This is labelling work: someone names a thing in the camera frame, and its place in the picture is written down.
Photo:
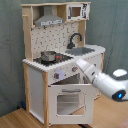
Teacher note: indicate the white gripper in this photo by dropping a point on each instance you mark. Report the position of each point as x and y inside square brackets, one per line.
[89, 70]

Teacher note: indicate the white oven door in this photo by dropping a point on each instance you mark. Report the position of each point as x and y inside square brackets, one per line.
[71, 104]

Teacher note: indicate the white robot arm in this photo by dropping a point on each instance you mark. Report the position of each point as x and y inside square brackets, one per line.
[114, 86]

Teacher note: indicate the wooden toy kitchen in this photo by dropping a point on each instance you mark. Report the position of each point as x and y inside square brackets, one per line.
[39, 78]

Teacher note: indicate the cabinet door with dispenser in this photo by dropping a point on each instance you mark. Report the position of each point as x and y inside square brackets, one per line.
[97, 62]

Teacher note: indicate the right red stove knob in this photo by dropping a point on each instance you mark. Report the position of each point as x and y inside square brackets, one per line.
[74, 69]

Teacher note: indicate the red stove knob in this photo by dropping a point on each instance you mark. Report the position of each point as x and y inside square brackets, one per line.
[56, 75]
[74, 69]

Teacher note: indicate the grey toy sink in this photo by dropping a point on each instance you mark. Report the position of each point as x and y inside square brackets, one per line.
[79, 51]

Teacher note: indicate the black toy faucet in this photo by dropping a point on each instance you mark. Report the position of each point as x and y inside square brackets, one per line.
[72, 42]

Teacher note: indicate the black stove top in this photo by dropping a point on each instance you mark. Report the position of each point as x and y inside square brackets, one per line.
[59, 58]

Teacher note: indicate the left red stove knob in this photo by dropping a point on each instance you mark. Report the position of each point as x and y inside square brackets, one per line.
[56, 75]

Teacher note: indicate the silver toy pot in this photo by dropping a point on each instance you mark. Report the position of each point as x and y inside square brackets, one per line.
[48, 55]

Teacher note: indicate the toy microwave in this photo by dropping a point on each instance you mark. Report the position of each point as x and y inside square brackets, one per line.
[78, 11]

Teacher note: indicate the grey range hood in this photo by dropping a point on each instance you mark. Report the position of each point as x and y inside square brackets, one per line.
[48, 18]

